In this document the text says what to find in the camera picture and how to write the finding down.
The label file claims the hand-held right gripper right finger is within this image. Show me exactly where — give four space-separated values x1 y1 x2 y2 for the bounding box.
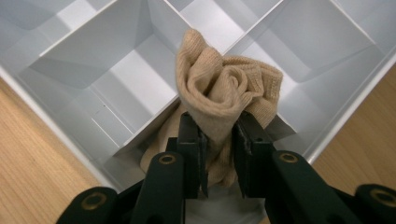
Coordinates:
233 111 277 200

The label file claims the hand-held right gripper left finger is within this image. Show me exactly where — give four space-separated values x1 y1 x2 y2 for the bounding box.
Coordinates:
165 111 209 200

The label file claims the beige knitted sock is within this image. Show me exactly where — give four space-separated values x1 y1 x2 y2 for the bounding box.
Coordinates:
139 28 284 189

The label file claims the white divided storage box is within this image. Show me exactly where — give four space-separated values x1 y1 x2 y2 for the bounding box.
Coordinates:
0 0 396 224

